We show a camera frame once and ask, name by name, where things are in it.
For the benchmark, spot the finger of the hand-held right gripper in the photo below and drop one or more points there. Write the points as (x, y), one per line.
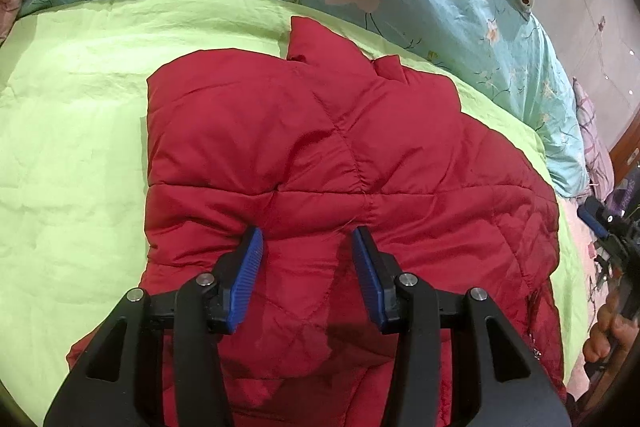
(592, 217)

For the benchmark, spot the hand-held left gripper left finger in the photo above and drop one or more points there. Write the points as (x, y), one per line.
(247, 274)

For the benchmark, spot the lime green blanket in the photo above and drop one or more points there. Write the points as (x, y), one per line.
(75, 132)

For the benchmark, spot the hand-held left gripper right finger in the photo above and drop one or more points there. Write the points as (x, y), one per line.
(367, 277)

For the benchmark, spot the red quilted jacket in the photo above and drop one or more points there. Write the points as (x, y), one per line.
(300, 132)

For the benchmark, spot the pink plaid pillow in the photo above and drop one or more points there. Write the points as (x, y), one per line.
(595, 147)

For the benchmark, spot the person's right hand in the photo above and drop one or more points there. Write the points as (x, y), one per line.
(602, 332)

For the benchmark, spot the pale pink bed sheet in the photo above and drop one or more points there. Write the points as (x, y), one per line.
(575, 247)

